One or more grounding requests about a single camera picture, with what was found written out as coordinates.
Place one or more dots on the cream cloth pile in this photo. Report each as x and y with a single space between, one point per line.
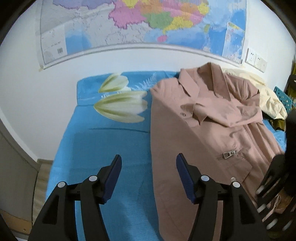
270 104

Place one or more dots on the blue floral bed sheet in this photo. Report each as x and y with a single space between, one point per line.
104 125

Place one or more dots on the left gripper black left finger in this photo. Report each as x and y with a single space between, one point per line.
57 220

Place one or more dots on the olive green garment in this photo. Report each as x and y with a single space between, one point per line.
278 124

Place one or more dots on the white wall socket panel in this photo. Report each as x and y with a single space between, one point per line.
255 60

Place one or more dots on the colourful wall map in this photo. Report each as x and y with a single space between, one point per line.
66 29

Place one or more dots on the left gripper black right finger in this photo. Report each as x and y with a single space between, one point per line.
240 219

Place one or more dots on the pink coat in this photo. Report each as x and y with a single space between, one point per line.
213 118

